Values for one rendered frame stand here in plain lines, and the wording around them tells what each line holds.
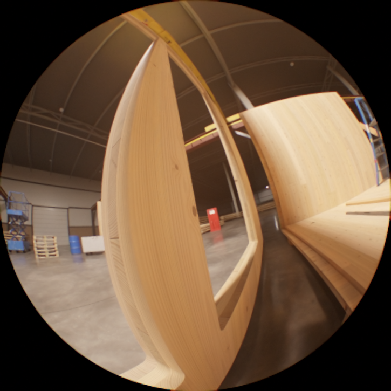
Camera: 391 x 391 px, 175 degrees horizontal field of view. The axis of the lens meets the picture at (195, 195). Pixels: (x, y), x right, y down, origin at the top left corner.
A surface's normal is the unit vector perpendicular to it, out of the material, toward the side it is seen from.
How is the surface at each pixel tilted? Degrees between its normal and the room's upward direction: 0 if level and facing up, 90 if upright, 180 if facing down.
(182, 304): 90
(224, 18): 180
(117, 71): 180
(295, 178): 90
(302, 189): 90
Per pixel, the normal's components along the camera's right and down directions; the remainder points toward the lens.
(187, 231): 0.84, -0.29
